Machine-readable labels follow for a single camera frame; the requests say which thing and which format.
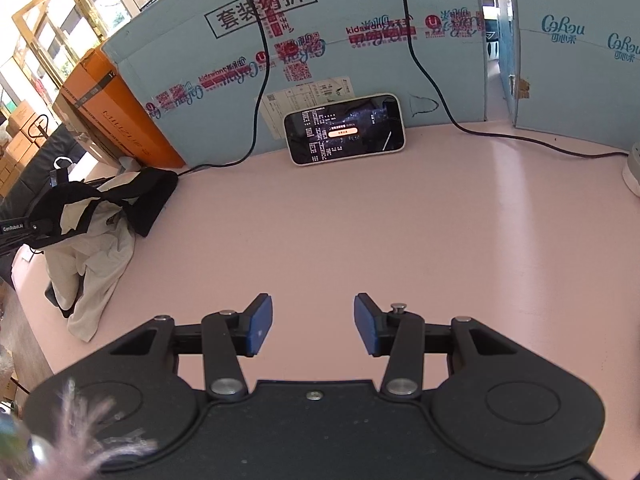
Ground white smartphone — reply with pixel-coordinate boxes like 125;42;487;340
283;93;406;166

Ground black and cream garment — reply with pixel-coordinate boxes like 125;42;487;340
28;168;178;342

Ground white shipping label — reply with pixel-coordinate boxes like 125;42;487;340
259;77;355;140

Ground pink fluffy charm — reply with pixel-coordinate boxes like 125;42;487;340
27;379;158;480

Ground orange cardboard box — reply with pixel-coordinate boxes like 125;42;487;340
54;47;184;169

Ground left light blue cardboard panel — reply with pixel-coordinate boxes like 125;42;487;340
103;0;487;166

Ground light blue cardboard panel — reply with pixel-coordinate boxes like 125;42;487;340
511;0;639;151
103;0;487;166

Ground stacked cardboard boxes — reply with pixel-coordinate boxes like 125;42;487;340
0;101;50;198

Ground right light blue cardboard panel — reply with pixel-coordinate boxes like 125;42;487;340
511;0;639;151

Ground right black cable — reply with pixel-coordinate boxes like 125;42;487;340
391;0;632;161

